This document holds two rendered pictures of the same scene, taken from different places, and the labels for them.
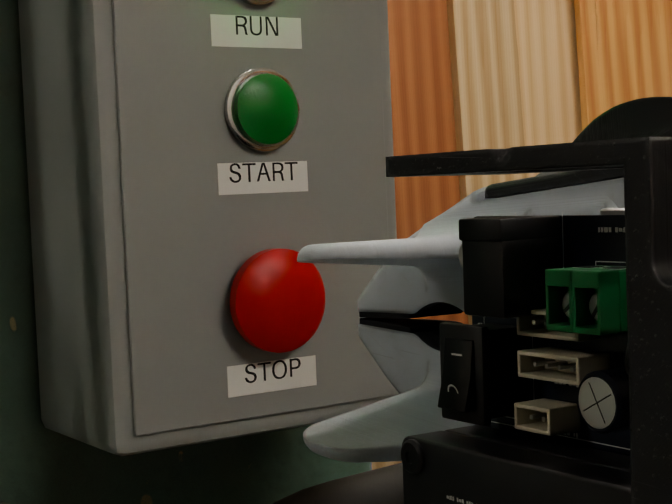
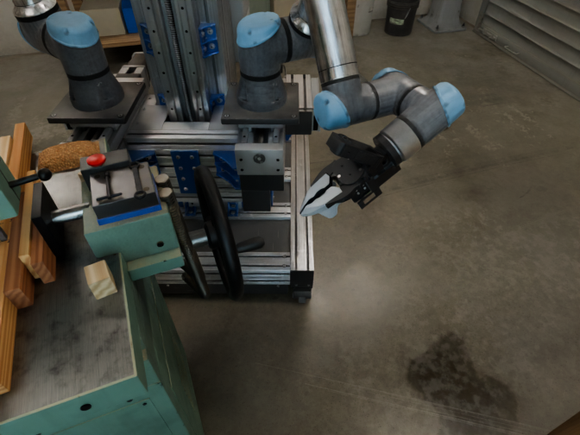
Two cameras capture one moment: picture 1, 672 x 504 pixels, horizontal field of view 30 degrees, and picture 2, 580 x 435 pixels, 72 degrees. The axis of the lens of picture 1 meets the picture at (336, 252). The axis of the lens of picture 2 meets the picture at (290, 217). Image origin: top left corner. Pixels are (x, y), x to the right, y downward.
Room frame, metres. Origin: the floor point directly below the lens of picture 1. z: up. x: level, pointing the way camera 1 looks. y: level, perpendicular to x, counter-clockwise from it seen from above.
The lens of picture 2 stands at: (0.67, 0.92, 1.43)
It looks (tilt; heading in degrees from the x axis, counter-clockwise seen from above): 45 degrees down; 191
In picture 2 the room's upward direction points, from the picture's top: straight up
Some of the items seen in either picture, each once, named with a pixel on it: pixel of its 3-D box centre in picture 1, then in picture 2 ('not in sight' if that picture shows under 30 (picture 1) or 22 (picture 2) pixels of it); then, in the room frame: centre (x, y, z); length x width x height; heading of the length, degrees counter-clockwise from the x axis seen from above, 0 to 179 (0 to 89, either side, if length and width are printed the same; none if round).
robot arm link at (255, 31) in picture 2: not in sight; (261, 42); (-0.40, 0.63, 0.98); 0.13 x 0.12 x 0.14; 126
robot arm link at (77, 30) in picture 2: not in sight; (76, 41); (-0.31, 0.13, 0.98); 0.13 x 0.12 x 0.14; 65
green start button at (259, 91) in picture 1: (266, 109); not in sight; (0.36, 0.02, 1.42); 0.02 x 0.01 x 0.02; 123
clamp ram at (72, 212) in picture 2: not in sight; (67, 214); (0.27, 0.46, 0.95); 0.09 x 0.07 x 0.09; 33
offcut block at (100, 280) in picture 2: not in sight; (100, 279); (0.37, 0.57, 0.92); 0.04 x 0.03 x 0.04; 40
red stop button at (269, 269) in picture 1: (278, 300); not in sight; (0.36, 0.02, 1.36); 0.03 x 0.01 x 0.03; 123
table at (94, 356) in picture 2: not in sight; (89, 244); (0.27, 0.47, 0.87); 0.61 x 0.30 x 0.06; 33
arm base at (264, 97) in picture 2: not in sight; (261, 84); (-0.40, 0.62, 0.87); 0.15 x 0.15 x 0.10
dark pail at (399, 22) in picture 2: not in sight; (400, 15); (-3.30, 1.15, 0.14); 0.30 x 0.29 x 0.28; 26
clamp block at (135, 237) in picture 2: not in sight; (130, 214); (0.22, 0.54, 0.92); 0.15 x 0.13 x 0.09; 33
